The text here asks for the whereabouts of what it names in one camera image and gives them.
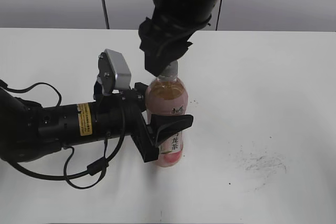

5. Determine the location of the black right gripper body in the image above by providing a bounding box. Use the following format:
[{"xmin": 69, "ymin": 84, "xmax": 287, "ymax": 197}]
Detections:
[{"xmin": 138, "ymin": 18, "xmax": 191, "ymax": 58}]

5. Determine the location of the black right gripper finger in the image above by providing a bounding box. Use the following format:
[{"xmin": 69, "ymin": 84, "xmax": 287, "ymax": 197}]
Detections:
[
  {"xmin": 172, "ymin": 40, "xmax": 193, "ymax": 61},
  {"xmin": 144, "ymin": 52, "xmax": 173, "ymax": 77}
]

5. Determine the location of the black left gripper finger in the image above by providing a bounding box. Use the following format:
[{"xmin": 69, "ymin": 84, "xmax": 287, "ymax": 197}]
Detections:
[
  {"xmin": 134, "ymin": 82, "xmax": 148, "ymax": 93},
  {"xmin": 151, "ymin": 114, "xmax": 194, "ymax": 147}
]

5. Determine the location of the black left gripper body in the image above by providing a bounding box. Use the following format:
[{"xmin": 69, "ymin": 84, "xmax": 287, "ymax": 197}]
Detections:
[{"xmin": 91, "ymin": 89, "xmax": 159, "ymax": 163}]

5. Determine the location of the peach oolong tea bottle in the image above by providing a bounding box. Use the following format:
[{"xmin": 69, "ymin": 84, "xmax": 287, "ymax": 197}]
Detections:
[{"xmin": 145, "ymin": 77, "xmax": 188, "ymax": 167}]

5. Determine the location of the white bottle cap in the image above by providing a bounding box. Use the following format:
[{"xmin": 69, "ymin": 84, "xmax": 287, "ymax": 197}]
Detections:
[{"xmin": 159, "ymin": 60, "xmax": 179, "ymax": 81}]

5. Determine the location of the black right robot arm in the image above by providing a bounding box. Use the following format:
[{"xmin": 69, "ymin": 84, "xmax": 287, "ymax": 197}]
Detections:
[{"xmin": 138, "ymin": 0, "xmax": 218, "ymax": 77}]

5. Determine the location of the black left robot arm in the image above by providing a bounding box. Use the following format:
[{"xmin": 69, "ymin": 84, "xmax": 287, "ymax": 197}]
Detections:
[{"xmin": 1, "ymin": 82, "xmax": 193, "ymax": 163}]

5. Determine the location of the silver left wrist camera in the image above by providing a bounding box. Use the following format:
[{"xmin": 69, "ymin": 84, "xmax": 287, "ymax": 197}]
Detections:
[{"xmin": 97, "ymin": 49, "xmax": 131, "ymax": 96}]

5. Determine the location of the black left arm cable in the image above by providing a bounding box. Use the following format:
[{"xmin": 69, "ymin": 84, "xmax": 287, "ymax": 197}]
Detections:
[{"xmin": 0, "ymin": 79, "xmax": 127, "ymax": 189}]

